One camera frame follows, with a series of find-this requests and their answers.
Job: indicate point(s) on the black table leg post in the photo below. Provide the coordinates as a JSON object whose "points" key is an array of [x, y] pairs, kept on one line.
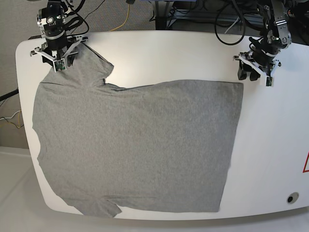
{"points": [[161, 22]]}

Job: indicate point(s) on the grey T-shirt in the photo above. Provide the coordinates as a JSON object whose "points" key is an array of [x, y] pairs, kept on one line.
{"points": [[164, 147]]}

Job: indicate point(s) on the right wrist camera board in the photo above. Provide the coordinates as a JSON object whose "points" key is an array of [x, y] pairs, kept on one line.
{"points": [[59, 65]]}

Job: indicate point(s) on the red triangle sticker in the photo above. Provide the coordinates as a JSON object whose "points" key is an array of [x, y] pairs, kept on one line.
{"points": [[306, 166]]}

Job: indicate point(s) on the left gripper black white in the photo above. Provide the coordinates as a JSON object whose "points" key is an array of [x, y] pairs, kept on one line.
{"points": [[256, 65]]}

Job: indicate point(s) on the aluminium frame rail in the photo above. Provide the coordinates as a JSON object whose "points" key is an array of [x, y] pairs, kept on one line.
{"points": [[230, 14]]}

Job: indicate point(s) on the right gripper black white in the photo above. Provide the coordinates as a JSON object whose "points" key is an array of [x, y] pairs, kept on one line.
{"points": [[60, 48]]}

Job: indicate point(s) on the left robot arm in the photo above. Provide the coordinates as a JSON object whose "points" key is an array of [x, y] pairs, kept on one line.
{"points": [[275, 35]]}

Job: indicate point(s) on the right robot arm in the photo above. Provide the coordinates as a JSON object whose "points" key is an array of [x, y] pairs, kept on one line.
{"points": [[55, 21]]}

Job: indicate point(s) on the table cable grommet hole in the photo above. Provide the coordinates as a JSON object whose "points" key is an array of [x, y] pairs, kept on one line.
{"points": [[293, 197]]}

